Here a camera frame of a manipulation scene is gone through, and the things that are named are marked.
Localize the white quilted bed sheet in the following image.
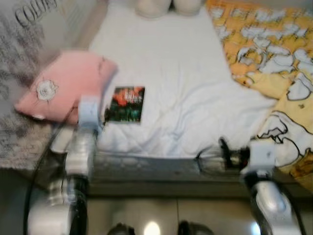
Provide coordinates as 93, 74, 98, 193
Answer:
54, 2, 274, 160

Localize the black robot foot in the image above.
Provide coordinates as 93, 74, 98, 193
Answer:
107, 223, 136, 235
177, 220, 214, 235

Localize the dark green red book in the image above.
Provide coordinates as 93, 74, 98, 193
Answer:
104, 86, 146, 123

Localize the grey bed base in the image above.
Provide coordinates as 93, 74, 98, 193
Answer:
49, 152, 313, 199

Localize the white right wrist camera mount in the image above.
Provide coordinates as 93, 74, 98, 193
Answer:
248, 140, 275, 173

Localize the yellow orange cartoon print blanket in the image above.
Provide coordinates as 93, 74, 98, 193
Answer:
205, 0, 313, 191

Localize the pink pillow white flower print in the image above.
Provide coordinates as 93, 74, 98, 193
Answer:
14, 49, 119, 124

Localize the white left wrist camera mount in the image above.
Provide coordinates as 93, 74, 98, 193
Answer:
77, 95, 102, 130

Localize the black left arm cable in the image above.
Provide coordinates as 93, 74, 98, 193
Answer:
22, 122, 79, 235

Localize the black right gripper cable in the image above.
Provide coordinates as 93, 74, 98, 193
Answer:
197, 145, 250, 176

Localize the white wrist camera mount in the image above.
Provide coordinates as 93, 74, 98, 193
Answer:
248, 140, 275, 173
77, 95, 102, 130

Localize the blue grey swirl patterned cloth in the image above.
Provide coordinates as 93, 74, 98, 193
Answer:
0, 0, 106, 172

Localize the black left robot foot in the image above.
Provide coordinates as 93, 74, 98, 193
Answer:
107, 223, 136, 235

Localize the black right robot foot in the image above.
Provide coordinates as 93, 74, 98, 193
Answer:
177, 220, 214, 235

